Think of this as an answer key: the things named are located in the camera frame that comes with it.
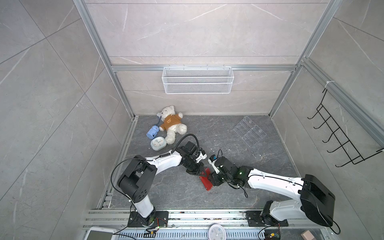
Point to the white round clock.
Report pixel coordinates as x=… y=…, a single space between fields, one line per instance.
x=217 y=232

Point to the white wire mesh basket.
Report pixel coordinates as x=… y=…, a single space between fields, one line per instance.
x=197 y=80

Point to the light blue alarm clock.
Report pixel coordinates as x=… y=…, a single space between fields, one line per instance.
x=158 y=143

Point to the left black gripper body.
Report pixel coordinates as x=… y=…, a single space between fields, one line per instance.
x=193 y=166

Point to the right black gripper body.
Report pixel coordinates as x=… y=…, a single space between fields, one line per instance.
x=218 y=178

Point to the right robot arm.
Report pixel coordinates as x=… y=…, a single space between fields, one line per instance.
x=308 y=197

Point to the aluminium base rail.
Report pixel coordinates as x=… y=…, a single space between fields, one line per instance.
x=240 y=224

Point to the red leather card holder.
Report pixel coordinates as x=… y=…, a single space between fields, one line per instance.
x=204 y=177

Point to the pink block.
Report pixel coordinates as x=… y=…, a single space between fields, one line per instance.
x=307 y=235

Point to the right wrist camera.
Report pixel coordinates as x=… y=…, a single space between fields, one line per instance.
x=212 y=161

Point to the black wire hook rack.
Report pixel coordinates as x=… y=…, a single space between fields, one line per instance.
x=337 y=133

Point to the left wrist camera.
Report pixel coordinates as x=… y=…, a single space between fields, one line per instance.
x=201 y=156

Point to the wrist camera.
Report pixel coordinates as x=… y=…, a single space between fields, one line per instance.
x=212 y=161
x=201 y=156

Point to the blue small bottle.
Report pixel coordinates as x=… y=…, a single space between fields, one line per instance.
x=152 y=133

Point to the clear acrylic card stand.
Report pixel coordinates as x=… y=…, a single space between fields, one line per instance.
x=249 y=132

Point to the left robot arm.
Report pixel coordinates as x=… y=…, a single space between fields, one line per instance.
x=136 y=180

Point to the white tablet device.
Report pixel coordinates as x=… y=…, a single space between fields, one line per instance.
x=101 y=233

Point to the white teddy bear orange shirt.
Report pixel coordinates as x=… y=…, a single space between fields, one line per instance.
x=172 y=124

